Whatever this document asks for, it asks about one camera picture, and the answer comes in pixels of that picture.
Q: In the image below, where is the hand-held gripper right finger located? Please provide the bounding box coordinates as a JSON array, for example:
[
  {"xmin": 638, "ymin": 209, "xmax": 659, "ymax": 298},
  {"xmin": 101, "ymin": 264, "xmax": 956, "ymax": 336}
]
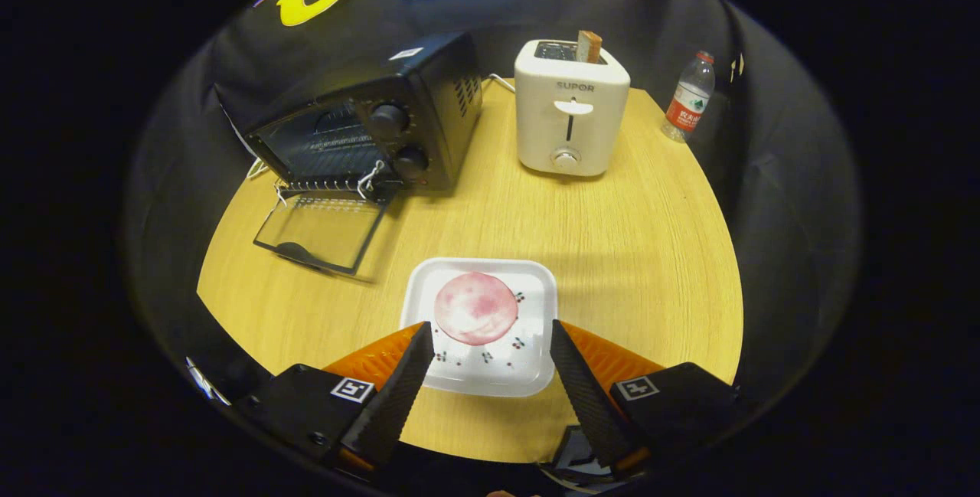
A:
[{"xmin": 550, "ymin": 319, "xmax": 755, "ymax": 479}]

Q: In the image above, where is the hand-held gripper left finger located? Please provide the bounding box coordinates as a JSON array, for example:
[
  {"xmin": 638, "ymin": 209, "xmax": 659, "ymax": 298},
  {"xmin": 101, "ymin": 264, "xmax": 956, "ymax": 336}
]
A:
[{"xmin": 234, "ymin": 321, "xmax": 436, "ymax": 475}]

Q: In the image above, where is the white square plate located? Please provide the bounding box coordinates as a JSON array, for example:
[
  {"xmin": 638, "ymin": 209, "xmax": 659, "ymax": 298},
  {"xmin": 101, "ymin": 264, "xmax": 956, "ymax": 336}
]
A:
[{"xmin": 400, "ymin": 257, "xmax": 558, "ymax": 398}]

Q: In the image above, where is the round pink food slice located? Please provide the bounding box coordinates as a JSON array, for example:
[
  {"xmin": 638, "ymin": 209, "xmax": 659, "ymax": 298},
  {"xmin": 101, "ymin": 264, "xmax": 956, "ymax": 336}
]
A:
[{"xmin": 434, "ymin": 272, "xmax": 519, "ymax": 346}]

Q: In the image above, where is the black toaster oven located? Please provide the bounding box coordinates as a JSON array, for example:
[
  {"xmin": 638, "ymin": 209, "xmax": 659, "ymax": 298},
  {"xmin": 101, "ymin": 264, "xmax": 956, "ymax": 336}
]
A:
[{"xmin": 214, "ymin": 31, "xmax": 485, "ymax": 276}]

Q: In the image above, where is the white pop-up toaster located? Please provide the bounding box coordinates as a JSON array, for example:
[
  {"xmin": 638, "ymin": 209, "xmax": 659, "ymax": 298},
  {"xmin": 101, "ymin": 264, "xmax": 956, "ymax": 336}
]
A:
[{"xmin": 514, "ymin": 39, "xmax": 632, "ymax": 178}]

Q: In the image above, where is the clear plastic water bottle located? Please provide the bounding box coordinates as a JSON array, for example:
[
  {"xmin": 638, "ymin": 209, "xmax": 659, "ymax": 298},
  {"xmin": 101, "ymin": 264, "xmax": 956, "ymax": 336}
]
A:
[{"xmin": 661, "ymin": 51, "xmax": 716, "ymax": 144}]

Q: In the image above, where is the white string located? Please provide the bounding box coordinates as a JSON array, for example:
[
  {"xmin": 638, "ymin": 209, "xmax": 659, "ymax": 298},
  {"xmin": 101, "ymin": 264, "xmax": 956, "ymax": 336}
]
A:
[{"xmin": 356, "ymin": 160, "xmax": 386, "ymax": 200}]

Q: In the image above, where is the metal oven wire rack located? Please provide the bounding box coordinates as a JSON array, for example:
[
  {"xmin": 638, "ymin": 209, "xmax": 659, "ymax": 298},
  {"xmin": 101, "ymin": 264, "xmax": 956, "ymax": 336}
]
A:
[{"xmin": 282, "ymin": 109, "xmax": 384, "ymax": 193}]

